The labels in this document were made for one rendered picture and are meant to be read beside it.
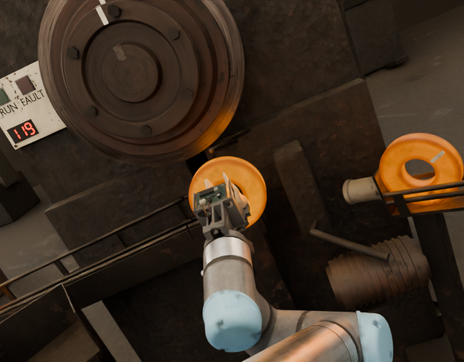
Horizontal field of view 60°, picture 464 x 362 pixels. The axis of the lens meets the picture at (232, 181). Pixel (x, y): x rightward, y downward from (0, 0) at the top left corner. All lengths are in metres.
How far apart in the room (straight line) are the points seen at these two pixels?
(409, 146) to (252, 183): 0.32
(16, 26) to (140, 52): 0.45
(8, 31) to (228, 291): 0.93
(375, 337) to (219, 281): 0.21
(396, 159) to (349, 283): 0.30
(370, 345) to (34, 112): 1.01
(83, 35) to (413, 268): 0.86
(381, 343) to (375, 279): 0.44
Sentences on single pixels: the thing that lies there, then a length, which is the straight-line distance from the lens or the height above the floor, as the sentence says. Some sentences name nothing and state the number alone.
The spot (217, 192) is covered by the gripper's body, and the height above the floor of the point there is 0.88.
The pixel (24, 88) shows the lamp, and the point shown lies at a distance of 1.22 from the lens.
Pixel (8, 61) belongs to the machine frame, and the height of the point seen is 1.27.
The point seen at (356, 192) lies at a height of 0.68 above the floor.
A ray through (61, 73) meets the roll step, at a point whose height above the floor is 1.18.
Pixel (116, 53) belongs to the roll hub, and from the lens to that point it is 0.88.
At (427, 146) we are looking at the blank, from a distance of 0.88.
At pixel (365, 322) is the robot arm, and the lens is 0.56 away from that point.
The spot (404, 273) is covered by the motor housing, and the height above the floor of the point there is 0.49.
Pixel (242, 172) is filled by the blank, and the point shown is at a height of 0.86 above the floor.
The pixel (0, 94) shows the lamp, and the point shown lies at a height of 1.21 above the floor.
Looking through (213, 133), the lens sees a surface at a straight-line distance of 0.97.
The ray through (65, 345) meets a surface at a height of 0.60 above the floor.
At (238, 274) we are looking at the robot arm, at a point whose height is 0.82.
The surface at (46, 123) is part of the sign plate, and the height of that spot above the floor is 1.09.
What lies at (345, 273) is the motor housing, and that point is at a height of 0.52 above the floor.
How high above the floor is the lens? 1.11
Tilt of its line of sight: 19 degrees down
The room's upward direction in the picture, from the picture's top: 25 degrees counter-clockwise
